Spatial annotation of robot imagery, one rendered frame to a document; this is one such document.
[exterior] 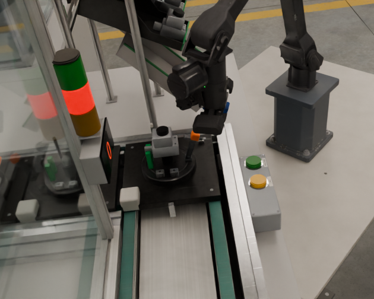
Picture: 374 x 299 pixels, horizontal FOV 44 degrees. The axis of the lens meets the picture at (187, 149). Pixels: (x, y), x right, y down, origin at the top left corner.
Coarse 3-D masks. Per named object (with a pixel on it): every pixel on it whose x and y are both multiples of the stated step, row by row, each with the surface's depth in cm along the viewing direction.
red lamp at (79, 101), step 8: (80, 88) 79; (88, 88) 81; (64, 96) 80; (72, 96) 80; (80, 96) 80; (88, 96) 81; (72, 104) 81; (80, 104) 81; (88, 104) 82; (72, 112) 82; (80, 112) 82
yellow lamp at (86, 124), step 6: (72, 114) 83; (78, 114) 82; (84, 114) 82; (90, 114) 83; (96, 114) 85; (72, 120) 84; (78, 120) 83; (84, 120) 83; (90, 120) 84; (96, 120) 85; (78, 126) 84; (84, 126) 84; (90, 126) 84; (96, 126) 85; (78, 132) 85; (84, 132) 85; (90, 132) 85; (96, 132) 86
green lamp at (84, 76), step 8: (80, 56) 78; (72, 64) 76; (80, 64) 78; (56, 72) 77; (64, 72) 77; (72, 72) 77; (80, 72) 78; (64, 80) 78; (72, 80) 78; (80, 80) 79; (64, 88) 79; (72, 88) 79
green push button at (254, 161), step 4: (252, 156) 119; (256, 156) 119; (248, 160) 118; (252, 160) 118; (256, 160) 118; (260, 160) 118; (248, 164) 117; (252, 164) 117; (256, 164) 117; (260, 164) 117
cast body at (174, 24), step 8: (176, 8) 122; (168, 16) 120; (176, 16) 120; (184, 16) 122; (160, 24) 123; (168, 24) 121; (176, 24) 121; (184, 24) 125; (160, 32) 123; (168, 32) 123; (176, 32) 123; (184, 32) 123
